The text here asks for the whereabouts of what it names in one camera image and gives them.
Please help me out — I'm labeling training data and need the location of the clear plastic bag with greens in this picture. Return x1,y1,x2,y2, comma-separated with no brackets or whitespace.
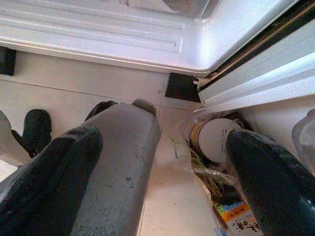
168,115,246,206

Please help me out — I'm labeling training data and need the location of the silver robot left leg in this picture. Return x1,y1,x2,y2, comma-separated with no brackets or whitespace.
0,109,53,170

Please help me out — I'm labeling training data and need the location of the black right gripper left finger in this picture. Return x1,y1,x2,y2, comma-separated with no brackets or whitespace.
0,127,103,236

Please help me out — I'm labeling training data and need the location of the white tub yellow purple band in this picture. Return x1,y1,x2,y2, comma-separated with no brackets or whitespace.
188,118,244,168

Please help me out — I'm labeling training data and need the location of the clear plastic bottle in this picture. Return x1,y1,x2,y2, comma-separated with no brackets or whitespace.
291,109,315,174

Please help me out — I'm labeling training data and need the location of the yellow blue printed carton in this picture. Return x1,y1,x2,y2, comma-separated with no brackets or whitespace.
212,199,266,236

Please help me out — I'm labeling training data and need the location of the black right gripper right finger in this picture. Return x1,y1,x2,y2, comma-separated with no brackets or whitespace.
225,129,315,236

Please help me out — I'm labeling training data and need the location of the black fridge foot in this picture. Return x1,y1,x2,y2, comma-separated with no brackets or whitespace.
164,72,202,103
0,46,17,76

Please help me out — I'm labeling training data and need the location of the white sided black fridge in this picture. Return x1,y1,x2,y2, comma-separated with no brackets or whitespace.
0,0,302,74

